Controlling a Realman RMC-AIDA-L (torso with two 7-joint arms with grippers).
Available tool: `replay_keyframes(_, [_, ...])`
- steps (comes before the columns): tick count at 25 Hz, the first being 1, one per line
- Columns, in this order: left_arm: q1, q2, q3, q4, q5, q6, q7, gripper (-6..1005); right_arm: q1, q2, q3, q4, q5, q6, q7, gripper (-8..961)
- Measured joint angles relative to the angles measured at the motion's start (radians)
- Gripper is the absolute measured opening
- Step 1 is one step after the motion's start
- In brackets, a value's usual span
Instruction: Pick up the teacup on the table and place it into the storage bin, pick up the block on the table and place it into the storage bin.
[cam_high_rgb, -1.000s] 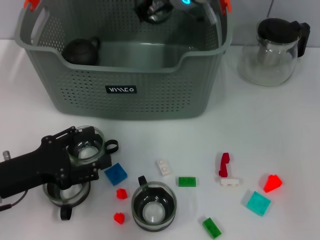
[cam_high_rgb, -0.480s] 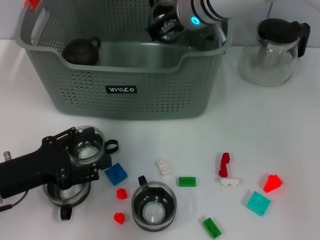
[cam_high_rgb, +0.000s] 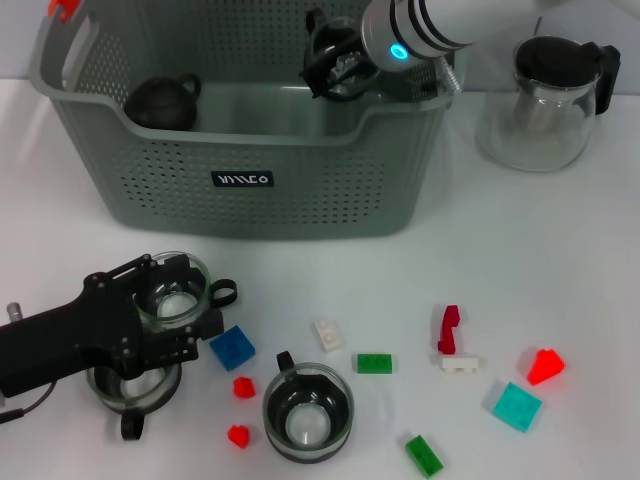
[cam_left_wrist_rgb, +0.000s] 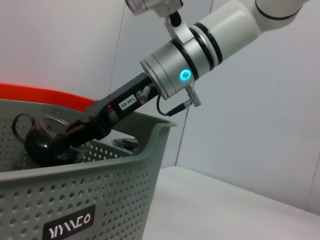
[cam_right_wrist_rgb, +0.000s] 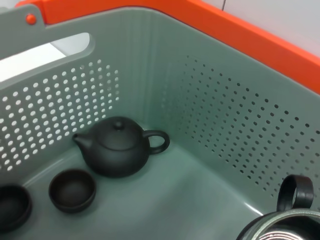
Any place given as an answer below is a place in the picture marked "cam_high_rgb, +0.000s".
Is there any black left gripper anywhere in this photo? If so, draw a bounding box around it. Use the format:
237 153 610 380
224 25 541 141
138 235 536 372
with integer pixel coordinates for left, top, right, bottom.
0 252 226 400

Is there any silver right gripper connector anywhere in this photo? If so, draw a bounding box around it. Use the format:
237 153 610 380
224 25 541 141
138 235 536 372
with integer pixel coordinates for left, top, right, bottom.
328 51 363 82

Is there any white two-stud brick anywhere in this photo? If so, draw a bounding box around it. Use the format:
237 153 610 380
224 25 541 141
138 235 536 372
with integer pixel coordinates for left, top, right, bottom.
313 318 346 354

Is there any glass teacup black sleeve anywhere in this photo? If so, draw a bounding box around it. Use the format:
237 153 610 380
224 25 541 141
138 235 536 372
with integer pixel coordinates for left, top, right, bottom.
85 349 184 442
132 251 239 335
262 349 356 464
303 8 384 104

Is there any black clay teapot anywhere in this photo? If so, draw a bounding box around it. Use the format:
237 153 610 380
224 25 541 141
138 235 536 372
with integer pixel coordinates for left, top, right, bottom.
123 72 204 132

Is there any glass pitcher black lid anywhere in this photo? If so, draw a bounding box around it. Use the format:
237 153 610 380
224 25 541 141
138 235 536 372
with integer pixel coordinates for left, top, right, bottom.
473 34 623 174

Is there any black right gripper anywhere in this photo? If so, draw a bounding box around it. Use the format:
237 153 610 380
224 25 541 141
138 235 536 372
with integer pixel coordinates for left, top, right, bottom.
301 42 379 100

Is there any dark red curved brick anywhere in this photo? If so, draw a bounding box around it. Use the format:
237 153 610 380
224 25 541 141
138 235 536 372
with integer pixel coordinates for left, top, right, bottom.
437 304 464 354

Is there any teal square brick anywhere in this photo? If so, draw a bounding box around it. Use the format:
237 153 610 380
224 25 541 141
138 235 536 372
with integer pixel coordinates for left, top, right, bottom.
491 382 544 434

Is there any dark left gripper cable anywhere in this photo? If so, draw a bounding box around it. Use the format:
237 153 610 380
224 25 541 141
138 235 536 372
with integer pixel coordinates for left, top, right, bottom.
0 382 57 427

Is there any green two-stud brick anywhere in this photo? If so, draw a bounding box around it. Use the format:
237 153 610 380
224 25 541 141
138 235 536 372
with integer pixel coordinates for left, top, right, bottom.
356 353 394 375

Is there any blue square brick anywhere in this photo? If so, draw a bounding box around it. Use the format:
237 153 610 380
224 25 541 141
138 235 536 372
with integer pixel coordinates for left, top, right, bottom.
208 324 256 372

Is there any white notched brick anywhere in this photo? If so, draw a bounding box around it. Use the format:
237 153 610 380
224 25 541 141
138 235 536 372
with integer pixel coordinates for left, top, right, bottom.
433 353 487 376

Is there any grey perforated plastic storage bin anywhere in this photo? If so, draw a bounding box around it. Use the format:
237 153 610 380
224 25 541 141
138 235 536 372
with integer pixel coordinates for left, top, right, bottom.
28 0 467 241

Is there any orange-red slope brick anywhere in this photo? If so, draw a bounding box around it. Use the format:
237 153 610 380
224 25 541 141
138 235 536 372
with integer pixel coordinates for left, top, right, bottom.
527 348 566 386

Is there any flat green plate brick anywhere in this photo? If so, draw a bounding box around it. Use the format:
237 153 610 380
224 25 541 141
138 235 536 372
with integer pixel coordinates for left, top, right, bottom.
404 433 445 477

